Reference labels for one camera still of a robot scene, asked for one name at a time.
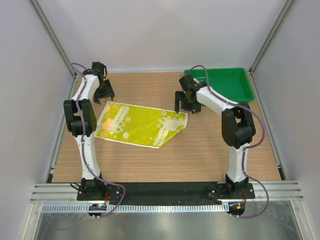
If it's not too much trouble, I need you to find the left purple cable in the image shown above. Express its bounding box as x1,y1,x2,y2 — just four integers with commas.
71,62,126,218

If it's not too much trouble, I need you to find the aluminium frame rail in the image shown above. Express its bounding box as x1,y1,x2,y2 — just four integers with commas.
30,180,304,203

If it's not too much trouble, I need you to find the yellow green patterned towel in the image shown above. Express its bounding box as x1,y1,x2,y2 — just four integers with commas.
95,101,188,149

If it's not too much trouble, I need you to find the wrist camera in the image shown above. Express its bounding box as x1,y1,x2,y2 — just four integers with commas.
91,61,108,79
179,74,198,92

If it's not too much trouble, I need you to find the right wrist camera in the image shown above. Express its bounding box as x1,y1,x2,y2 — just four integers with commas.
179,74,198,92

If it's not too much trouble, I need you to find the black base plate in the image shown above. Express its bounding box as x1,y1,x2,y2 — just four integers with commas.
73,179,255,205

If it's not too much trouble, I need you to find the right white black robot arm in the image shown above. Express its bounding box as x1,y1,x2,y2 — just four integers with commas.
175,83,256,198

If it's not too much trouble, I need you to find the purple cable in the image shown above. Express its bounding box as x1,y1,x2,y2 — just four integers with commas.
186,65,270,220
71,62,126,218

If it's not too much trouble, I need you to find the slotted cable duct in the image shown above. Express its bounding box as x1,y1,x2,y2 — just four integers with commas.
41,202,229,214

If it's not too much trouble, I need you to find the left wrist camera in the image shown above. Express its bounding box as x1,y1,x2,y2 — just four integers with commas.
91,61,108,79

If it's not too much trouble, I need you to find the green plastic tray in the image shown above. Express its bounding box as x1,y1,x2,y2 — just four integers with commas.
183,67,256,104

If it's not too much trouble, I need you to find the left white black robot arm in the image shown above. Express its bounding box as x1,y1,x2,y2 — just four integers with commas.
63,66,115,201

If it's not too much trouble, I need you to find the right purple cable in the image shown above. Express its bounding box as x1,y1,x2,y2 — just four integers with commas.
186,65,270,220

